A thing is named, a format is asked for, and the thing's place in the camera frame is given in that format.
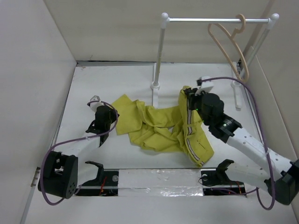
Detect yellow-green trousers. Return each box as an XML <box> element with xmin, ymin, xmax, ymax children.
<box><xmin>112</xmin><ymin>86</ymin><xmax>214</xmax><ymax>167</ymax></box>

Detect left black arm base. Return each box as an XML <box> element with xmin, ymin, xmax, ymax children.
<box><xmin>74</xmin><ymin>161</ymin><xmax>119</xmax><ymax>196</ymax></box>

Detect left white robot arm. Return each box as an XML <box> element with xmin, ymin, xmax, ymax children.
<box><xmin>38</xmin><ymin>101</ymin><xmax>119</xmax><ymax>206</ymax></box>

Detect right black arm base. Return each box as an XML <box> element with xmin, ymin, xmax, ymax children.
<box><xmin>198</xmin><ymin>159</ymin><xmax>246</xmax><ymax>196</ymax></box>

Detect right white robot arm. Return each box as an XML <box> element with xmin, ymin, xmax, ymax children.
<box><xmin>184</xmin><ymin>88</ymin><xmax>299</xmax><ymax>205</ymax></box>

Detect wooden clothes hanger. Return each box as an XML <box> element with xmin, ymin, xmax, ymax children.
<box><xmin>207</xmin><ymin>14</ymin><xmax>250</xmax><ymax>83</ymax></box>

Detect silver tape strip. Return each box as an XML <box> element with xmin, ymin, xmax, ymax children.
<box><xmin>118</xmin><ymin>168</ymin><xmax>204</xmax><ymax>197</ymax></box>

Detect white clothes rack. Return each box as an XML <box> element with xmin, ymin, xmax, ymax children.
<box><xmin>151</xmin><ymin>13</ymin><xmax>279</xmax><ymax>107</ymax></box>

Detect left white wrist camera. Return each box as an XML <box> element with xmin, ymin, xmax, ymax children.
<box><xmin>87</xmin><ymin>95</ymin><xmax>104</xmax><ymax>112</ymax></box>

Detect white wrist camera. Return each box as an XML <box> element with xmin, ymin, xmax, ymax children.
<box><xmin>87</xmin><ymin>95</ymin><xmax>104</xmax><ymax>112</ymax></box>
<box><xmin>195</xmin><ymin>76</ymin><xmax>214</xmax><ymax>95</ymax></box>

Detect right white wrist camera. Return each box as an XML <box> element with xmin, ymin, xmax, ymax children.
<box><xmin>195</xmin><ymin>76</ymin><xmax>214</xmax><ymax>95</ymax></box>

